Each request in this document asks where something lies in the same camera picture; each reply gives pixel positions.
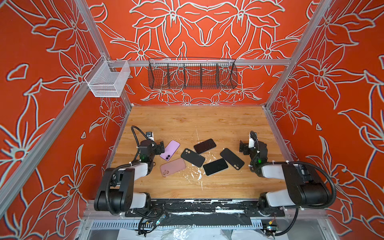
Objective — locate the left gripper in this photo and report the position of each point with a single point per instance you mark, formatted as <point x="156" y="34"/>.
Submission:
<point x="159" y="147"/>

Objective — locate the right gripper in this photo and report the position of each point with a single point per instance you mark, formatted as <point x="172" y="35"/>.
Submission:
<point x="245" y="147"/>

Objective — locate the dark phone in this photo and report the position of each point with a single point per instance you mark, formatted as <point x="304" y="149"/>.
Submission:
<point x="204" y="146"/>

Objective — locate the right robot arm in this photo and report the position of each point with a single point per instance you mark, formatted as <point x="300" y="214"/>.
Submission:
<point x="307" y="185"/>

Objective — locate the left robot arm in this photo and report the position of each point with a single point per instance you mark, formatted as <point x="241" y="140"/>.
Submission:
<point x="116" y="193"/>

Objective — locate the purple phone case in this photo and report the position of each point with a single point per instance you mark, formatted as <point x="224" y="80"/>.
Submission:
<point x="170" y="150"/>

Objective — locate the pink phone case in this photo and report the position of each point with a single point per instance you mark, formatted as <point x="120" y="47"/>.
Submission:
<point x="172" y="167"/>

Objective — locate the black phone lower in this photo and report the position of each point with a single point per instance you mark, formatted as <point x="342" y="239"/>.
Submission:
<point x="215" y="167"/>

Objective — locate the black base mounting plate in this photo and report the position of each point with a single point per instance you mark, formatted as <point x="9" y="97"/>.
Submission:
<point x="247" y="207"/>

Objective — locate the clear plastic bin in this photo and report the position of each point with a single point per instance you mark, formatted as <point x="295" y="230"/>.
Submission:
<point x="107" y="79"/>

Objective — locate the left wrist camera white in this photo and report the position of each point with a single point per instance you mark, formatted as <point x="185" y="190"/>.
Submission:
<point x="150" y="135"/>

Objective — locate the black phone case with camera hole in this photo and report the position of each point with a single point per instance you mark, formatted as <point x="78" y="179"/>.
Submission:
<point x="193" y="158"/>

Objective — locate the black wire basket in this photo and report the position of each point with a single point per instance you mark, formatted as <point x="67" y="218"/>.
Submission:
<point x="182" y="73"/>

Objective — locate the white cable duct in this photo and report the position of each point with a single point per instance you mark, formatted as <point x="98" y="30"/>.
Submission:
<point x="133" y="224"/>

